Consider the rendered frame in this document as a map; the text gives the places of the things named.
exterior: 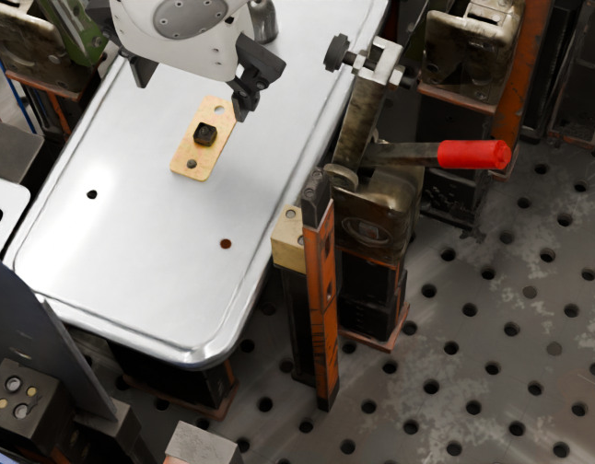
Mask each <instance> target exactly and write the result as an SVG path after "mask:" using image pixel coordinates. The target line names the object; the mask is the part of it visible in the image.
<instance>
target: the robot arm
mask: <svg viewBox="0 0 595 464"><path fill-rule="evenodd" d="M248 1H250V0H90V1H89V3H88V4H87V7H86V8H85V13H86V14H87V15H88V16H89V17H90V18H91V19H92V20H93V21H94V22H95V23H96V24H97V25H100V26H101V29H100V31H101V33H102V35H103V36H104V37H106V38H108V39H109V40H111V41H112V42H113V43H115V44H116V45H117V46H118V47H120V48H119V50H118V54H119V55H120V56H121V57H122V58H124V59H128V62H129V65H130V67H131V70H132V73H133V76H134V81H135V83H136V86H137V87H139V88H142V89H144V88H146V86H147V85H148V83H149V81H150V79H151V77H152V75H153V74H154V73H155V71H156V69H157V67H158V65H159V63H161V64H165V65H168V66H171V67H174V68H177V69H180V70H182V71H185V72H188V73H191V74H194V75H198V76H201V77H205V78H208V79H211V80H215V81H219V82H225V83H226V84H227V85H228V86H229V87H230V88H231V89H232V90H233V93H232V95H231V101H232V105H233V110H234V114H235V119H236V121H237V122H241V123H244V121H245V119H246V117H247V115H248V113H249V111H252V112H255V110H256V108H257V106H258V104H259V102H260V98H261V95H260V91H261V90H264V89H267V88H268V87H269V86H270V84H272V83H273V82H275V81H276V80H277V79H279V78H280V77H281V76H282V74H283V72H284V71H285V68H286V62H285V61H284V60H283V59H281V58H280V57H278V56H277V55H275V54H274V53H272V52H270V51H269V50H267V49H266V48H264V47H263V46H262V45H260V44H259V43H257V42H256V41H254V31H253V26H252V22H251V15H250V12H249V9H248V6H247V2H248ZM239 64H241V65H242V66H243V67H244V69H245V70H243V72H242V74H241V76H240V78H238V77H237V76H236V75H235V71H236V70H237V67H238V65H239Z"/></svg>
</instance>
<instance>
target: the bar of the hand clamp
mask: <svg viewBox="0 0 595 464"><path fill-rule="evenodd" d="M349 46H350V41H348V36H347V35H344V34H343V33H341V32H340V33H339V35H338V36H336V35H334V36H333V38H332V41H331V43H330V45H329V47H328V50H327V52H326V54H325V56H324V59H323V63H322V64H324V65H325V70H326V71H328V72H331V73H333V72H334V71H335V70H337V71H339V69H340V68H341V66H342V64H347V65H349V66H352V71H351V74H353V75H356V81H355V85H354V88H353V91H352V95H351V98H350V101H349V104H348V107H347V111H346V114H345V116H344V122H343V126H342V129H341V132H340V135H339V138H338V141H337V145H336V147H335V151H334V154H333V157H332V163H333V164H338V165H341V166H344V167H346V168H349V169H351V170H352V171H354V172H355V174H356V172H357V170H358V167H359V164H360V161H361V158H362V156H363V154H364V152H365V150H366V147H367V145H368V143H370V140H371V137H372V134H373V132H374V130H375V127H376V124H377V121H378V118H379V115H380V112H381V109H382V106H383V103H384V101H385V98H386V96H387V93H388V90H392V91H394V92H396V90H397V88H398V87H401V88H404V89H406V90H409V91H410V89H411V87H412V85H413V82H414V78H413V77H411V76H409V75H406V74H404V71H405V68H406V67H404V66H401V65H399V64H398V62H399V60H400V57H401V54H402V51H403V47H402V45H399V44H397V43H394V42H392V41H387V40H384V39H382V38H381V37H378V36H376V37H375V38H374V40H373V41H372V44H371V47H370V50H369V53H368V52H367V51H365V50H362V49H360V51H359V53H358V54H356V53H354V52H350V51H348V49H349Z"/></svg>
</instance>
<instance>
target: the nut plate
mask: <svg viewBox="0 0 595 464"><path fill-rule="evenodd" d="M218 107H222V108H224V109H225V112H224V113H223V114H220V115H217V114H215V109H216V108H218ZM236 122H237V121H236V119H235V114H234V110H233V105H232V102H231V101H228V100H225V99H221V98H218V97H215V96H212V95H207V96H205V97H204V98H203V100H202V102H201V104H200V106H199V108H198V110H197V111H196V112H195V114H194V116H193V118H192V121H191V123H190V125H189V127H188V129H187V131H186V132H185V134H184V136H183V137H182V139H181V142H180V144H179V146H178V148H177V150H176V152H175V153H174V155H173V157H172V159H171V161H170V162H169V169H170V170H171V171H173V172H175V173H178V174H181V175H183V176H185V177H188V178H191V179H194V180H198V181H206V180H208V178H209V176H210V174H211V172H212V170H213V168H214V166H215V164H216V162H217V160H218V158H219V156H220V154H221V152H222V150H223V148H224V146H225V144H226V142H227V140H228V138H229V136H230V134H231V132H232V130H233V128H234V126H235V124H236ZM202 127H206V128H207V129H208V131H209V135H207V136H202V135H201V134H200V130H201V128H202ZM190 159H193V160H194V161H195V162H196V163H197V166H196V168H193V169H190V168H187V167H186V165H187V162H188V160H190Z"/></svg>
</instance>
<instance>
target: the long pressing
mask: <svg viewBox="0 0 595 464"><path fill-rule="evenodd" d="M272 1H273V2H274V6H275V9H276V15H277V25H278V29H279V31H278V34H277V36H276V38H275V39H274V40H273V41H271V42H269V43H266V44H260V45H262V46H263V47H264V48H266V49H267V50H269V51H270V52H272V53H274V54H275V55H277V56H278V57H280V58H281V59H283V60H284V61H285V62H286V68H285V71H284V72H283V74H282V76H281V77H280V78H279V79H277V80H276V81H275V82H273V83H272V84H270V86H269V87H268V88H267V89H264V90H261V91H260V95H261V98H260V102H259V104H258V106H257V108H256V110H255V112H252V111H249V113H248V115H247V117H246V119H245V121H244V123H241V122H236V124H235V126H234V128H233V130H232V132H231V134H230V136H229V138H228V140H227V142H226V144H225V146H224V148H223V150H222V152H221V154H220V156H219V158H218V160H217V162H216V164H215V166H214V168H213V170H212V172H211V174H210V176H209V178H208V180H206V181H198V180H194V179H191V178H188V177H185V176H183V175H181V174H178V173H175V172H173V171H171V170H170V169H169V162H170V161H171V159H172V157H173V155H174V153H175V152H176V150H177V148H178V146H179V144H180V142H181V139H182V137H183V136H184V134H185V132H186V131H187V129H188V127H189V125H190V123H191V121H192V119H193V116H194V114H195V112H196V111H197V110H198V108H199V106H200V104H201V102H202V100H203V98H204V97H205V96H207V95H212V96H215V97H218V98H221V99H225V100H228V101H231V95H232V93H233V90H232V89H231V88H230V87H229V86H228V85H227V84H226V83H225V82H219V81H215V80H211V79H208V78H205V77H201V76H198V75H194V74H191V73H188V72H185V71H182V70H180V69H177V68H174V67H171V66H168V65H165V64H161V63H159V65H158V67H157V69H156V71H155V73H154V74H153V75H152V77H151V79H150V81H149V83H148V85H147V86H146V88H144V89H142V88H139V87H137V86H136V83H135V81H134V76H133V73H132V70H131V67H130V65H129V62H128V59H124V58H122V57H121V56H120V55H119V54H118V53H117V54H116V55H115V57H114V59H113V61H112V62H111V65H110V67H109V68H108V70H107V72H106V74H105V76H104V77H103V78H102V80H101V82H100V83H99V86H98V88H97V89H96V91H95V93H94V95H93V96H92V98H91V100H90V102H89V103H88V105H87V107H86V108H85V110H84V112H83V114H82V115H81V117H80V119H79V121H78V122H77V124H76V127H75V129H74V130H73V131H72V133H71V135H70V136H69V138H68V140H67V142H66V143H65V145H64V148H63V149H62V151H61V153H60V155H59V156H58V157H57V159H56V161H55V162H54V164H53V166H52V168H51V170H50V172H49V174H48V175H47V177H46V179H45V181H44V182H43V183H42V185H41V188H40V189H39V191H38V193H37V195H36V196H35V198H34V200H33V202H32V203H31V205H30V207H29V209H28V211H27V212H26V214H25V215H24V217H23V219H22V221H21V222H20V224H19V226H18V228H17V230H16V232H15V234H14V236H13V237H12V238H11V240H10V242H9V243H8V245H7V247H6V249H5V251H4V254H3V256H2V258H1V261H2V262H3V263H5V264H6V265H7V266H8V267H9V268H10V269H11V270H13V271H14V272H15V273H16V274H17V275H19V276H20V277H21V278H22V279H23V280H24V281H25V282H27V283H28V284H29V285H30V287H31V288H32V290H33V291H34V293H35V294H36V296H37V297H38V299H39V300H40V301H42V299H43V297H44V296H45V297H46V298H47V300H48V301H49V303H50V304H51V306H52V308H53V310H54V311H55V313H56V314H57V316H58V317H59V319H60V321H61V322H62V323H63V324H65V325H68V326H70V327H73V328H75V329H78V330H81V331H84V332H86V333H89V334H91V335H94V336H96V337H99V338H101V339H103V340H105V341H108V342H112V343H114V344H117V345H119V346H121V347H123V348H126V349H129V350H131V351H134V352H136V353H139V354H142V355H144V356H147V357H149V358H152V359H154V360H157V361H159V362H161V363H163V364H166V365H170V366H172V367H175V368H178V369H181V370H184V371H193V372H195V371H204V370H207V369H210V368H213V367H215V366H217V365H220V364H222V363H223V362H224V361H226V360H227V359H228V358H229V357H230V356H231V355H232V354H233V353H234V352H235V350H236V348H237V347H238V345H239V342H240V340H241V338H242V336H243V334H244V331H245V330H246V328H247V326H248V324H249V322H250V319H251V316H252V314H253V312H254V310H255V308H256V306H257V304H258V302H259V300H260V298H261V295H262V293H263V290H264V288H265V286H266V284H267V282H268V280H269V278H270V276H271V274H272V271H273V269H274V260H273V253H272V247H271V241H270V236H271V234H272V232H273V230H274V226H275V224H276V222H277V220H278V218H279V216H280V214H281V212H282V210H283V208H284V206H285V204H286V203H287V204H290V205H293V206H295V207H297V208H300V209H301V204H300V198H301V195H302V193H303V191H304V190H305V188H306V186H307V183H308V181H309V178H310V176H311V174H312V171H313V169H314V168H315V167H318V168H320V167H321V164H322V162H323V160H324V158H325V157H326V155H327V152H328V150H329V148H330V146H331V144H332V142H333V138H334V137H335V135H336V133H337V131H338V128H339V126H340V124H341V122H342V120H343V118H344V115H345V113H346V111H347V107H348V104H349V101H350V98H351V95H352V91H353V88H354V85H355V81H356V75H353V74H351V71H352V66H349V65H347V64H342V66H341V68H340V69H339V71H337V70H335V71H334V72H333V73H331V72H328V71H326V70H325V65H324V64H322V63H323V59H324V56H325V54H326V52H327V50H328V47H329V45H330V43H331V41H332V39H333V36H334V35H336V36H338V35H339V33H340V32H341V33H343V34H344V35H347V36H348V41H350V46H349V49H348V51H350V52H354V53H356V54H358V53H359V51H360V49H362V50H365V51H367V52H368V53H369V50H370V47H371V44H372V41H373V40H374V38H375V37H376V36H378V37H381V35H382V33H383V30H384V29H385V27H386V25H387V23H388V21H389V18H390V15H391V0H272ZM231 102H232V101H231ZM89 191H96V192H97V193H98V197H97V198H96V199H94V200H90V199H89V198H88V192H89ZM223 239H229V240H230V241H231V246H230V248H228V249H223V248H221V246H220V243H221V241H222V240H223Z"/></svg>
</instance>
